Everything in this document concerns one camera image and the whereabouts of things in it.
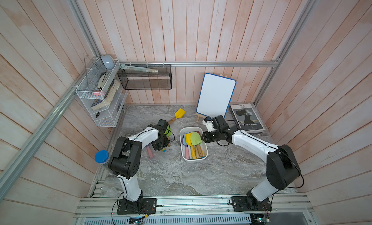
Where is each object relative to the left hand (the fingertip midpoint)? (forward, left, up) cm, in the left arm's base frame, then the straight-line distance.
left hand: (164, 147), depth 94 cm
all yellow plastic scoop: (+7, -16, +2) cm, 17 cm away
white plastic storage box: (+1, -26, 0) cm, 26 cm away
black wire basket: (+46, +20, +20) cm, 54 cm away
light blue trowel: (+4, -13, +1) cm, 14 cm away
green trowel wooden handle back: (+2, -3, +16) cm, 16 cm away
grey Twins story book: (+24, -61, +3) cm, 65 cm away
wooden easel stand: (+23, -24, +5) cm, 34 cm away
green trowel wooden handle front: (+5, -21, +2) cm, 21 cm away
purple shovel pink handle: (-3, +9, 0) cm, 10 cm away
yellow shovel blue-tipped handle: (-3, 0, +2) cm, 3 cm away
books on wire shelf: (+15, +30, +31) cm, 46 cm away
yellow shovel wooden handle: (+30, -9, -1) cm, 32 cm away
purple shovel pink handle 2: (-3, -15, +1) cm, 15 cm away
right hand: (+3, -24, +9) cm, 26 cm away
